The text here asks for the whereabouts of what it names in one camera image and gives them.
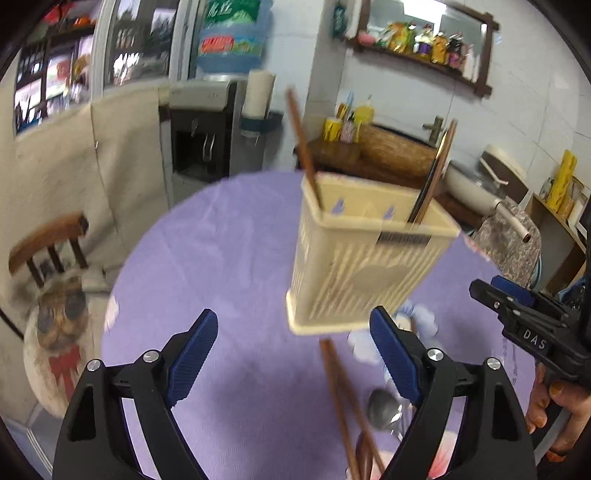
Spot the brown wooden chopstick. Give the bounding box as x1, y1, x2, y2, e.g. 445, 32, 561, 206
286, 87, 324, 210
408, 119, 458, 224
318, 338, 361, 480
331, 339, 386, 479

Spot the black gold-banded chopstick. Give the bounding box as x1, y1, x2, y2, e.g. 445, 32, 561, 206
407, 132, 448, 224

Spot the beige plastic utensil holder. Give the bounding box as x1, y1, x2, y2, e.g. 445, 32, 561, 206
286, 173, 460, 335

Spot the right hand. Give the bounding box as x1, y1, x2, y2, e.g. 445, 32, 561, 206
525, 363, 590, 464

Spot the floral cloth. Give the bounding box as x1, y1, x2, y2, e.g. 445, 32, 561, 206
472, 198, 542, 287

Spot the cartoon print stool cushion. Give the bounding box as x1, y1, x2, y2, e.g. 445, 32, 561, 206
23, 267, 111, 418

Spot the metal spoon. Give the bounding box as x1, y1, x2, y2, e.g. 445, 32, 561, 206
367, 389, 407, 437

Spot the cream frying pan with lid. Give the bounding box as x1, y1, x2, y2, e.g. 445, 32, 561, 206
444, 160, 531, 243

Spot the purple floral tablecloth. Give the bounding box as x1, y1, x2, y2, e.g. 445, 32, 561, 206
100, 170, 537, 480

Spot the wooden chair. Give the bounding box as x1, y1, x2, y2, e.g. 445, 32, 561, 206
8, 211, 89, 289

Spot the bronze faucet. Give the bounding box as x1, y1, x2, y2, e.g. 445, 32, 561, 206
422, 116, 445, 147

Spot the woven pattern basin sink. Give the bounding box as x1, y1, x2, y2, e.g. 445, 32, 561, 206
359, 125, 437, 177

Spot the yellow soap dispenser bottle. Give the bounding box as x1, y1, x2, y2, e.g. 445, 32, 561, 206
353, 96, 375, 125

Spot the yellow mug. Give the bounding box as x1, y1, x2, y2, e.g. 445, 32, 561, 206
322, 117, 342, 142

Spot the grey water dispenser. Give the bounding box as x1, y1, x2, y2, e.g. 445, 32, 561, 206
158, 79, 266, 207

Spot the green hanging packet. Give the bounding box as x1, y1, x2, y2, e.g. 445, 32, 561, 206
332, 1, 348, 39

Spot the blue water jug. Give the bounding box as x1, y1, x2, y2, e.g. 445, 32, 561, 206
194, 0, 273, 77

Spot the wooden wall shelf mirror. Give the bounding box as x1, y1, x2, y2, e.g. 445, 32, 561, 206
345, 1, 500, 98

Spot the teal wall holder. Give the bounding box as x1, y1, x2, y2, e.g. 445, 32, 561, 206
239, 111, 283, 139

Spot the window with metal frame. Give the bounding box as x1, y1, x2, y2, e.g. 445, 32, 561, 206
7, 0, 201, 133

